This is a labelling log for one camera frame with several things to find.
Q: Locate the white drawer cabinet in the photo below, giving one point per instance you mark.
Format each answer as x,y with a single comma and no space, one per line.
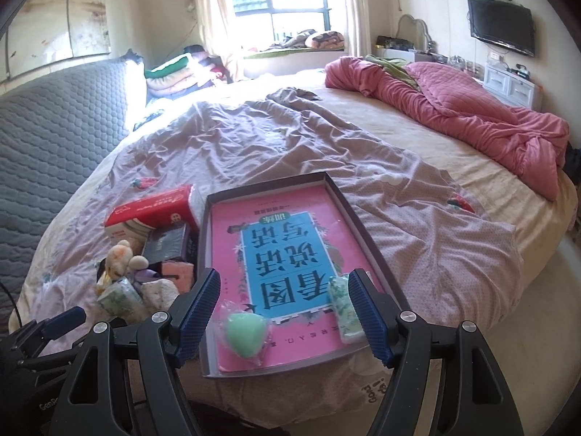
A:
508,86

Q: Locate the green sponge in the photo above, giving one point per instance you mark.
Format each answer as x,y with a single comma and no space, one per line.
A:
243,334

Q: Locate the green cloth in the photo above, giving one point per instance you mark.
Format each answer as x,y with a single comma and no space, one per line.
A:
390,66

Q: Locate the red tissue pack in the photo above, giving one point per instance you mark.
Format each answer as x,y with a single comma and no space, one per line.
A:
150,211

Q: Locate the black cloth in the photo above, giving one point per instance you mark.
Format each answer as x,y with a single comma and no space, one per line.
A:
134,57

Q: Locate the green floral tissue pack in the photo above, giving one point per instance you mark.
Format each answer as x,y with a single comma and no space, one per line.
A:
120,302
342,313

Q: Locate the pink book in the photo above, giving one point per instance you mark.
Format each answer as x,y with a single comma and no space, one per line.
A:
227,236

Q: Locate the bed with beige sheet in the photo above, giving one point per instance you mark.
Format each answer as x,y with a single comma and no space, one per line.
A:
408,113

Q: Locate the cream plush toy purple ribbon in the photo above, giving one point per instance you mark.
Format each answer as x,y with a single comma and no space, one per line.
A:
120,259

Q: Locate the black television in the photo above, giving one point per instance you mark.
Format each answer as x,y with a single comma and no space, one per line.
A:
499,25

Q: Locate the flower wall painting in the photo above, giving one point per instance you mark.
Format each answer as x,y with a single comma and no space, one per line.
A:
45,22

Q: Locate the grey quilted headboard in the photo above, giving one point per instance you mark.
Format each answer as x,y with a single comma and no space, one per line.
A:
54,145

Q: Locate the window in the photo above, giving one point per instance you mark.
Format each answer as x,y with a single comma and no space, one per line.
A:
290,22

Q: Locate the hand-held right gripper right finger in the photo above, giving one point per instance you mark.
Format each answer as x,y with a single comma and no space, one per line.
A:
368,322

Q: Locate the green window seat cushion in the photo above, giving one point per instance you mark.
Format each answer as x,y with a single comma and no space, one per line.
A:
290,53

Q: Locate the black box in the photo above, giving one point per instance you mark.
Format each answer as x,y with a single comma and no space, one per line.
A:
168,243

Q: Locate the cream curtain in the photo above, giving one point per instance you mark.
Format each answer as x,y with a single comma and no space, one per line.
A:
213,18
358,9

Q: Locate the grey cardboard box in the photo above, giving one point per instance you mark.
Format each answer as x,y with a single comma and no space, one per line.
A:
352,222

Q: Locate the patterned blanket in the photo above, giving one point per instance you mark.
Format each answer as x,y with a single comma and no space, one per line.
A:
324,38

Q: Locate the pink quilt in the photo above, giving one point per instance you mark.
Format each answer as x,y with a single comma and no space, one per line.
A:
476,113

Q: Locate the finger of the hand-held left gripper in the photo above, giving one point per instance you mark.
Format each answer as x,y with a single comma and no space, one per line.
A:
63,320

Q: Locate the white dressing table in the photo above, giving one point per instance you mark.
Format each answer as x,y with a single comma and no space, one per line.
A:
426,57

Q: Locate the white floral scrunchie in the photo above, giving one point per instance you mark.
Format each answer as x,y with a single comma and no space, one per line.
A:
159,295

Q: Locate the purple strawberry print blanket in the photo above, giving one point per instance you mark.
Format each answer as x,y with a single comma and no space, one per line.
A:
295,145

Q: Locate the curved frame mirror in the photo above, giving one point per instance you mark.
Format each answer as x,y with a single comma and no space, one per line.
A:
411,32

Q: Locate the stack of folded blankets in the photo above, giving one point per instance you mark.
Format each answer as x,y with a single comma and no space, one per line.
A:
177,72

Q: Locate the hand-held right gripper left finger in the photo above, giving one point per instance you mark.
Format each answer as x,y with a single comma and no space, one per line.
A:
199,315

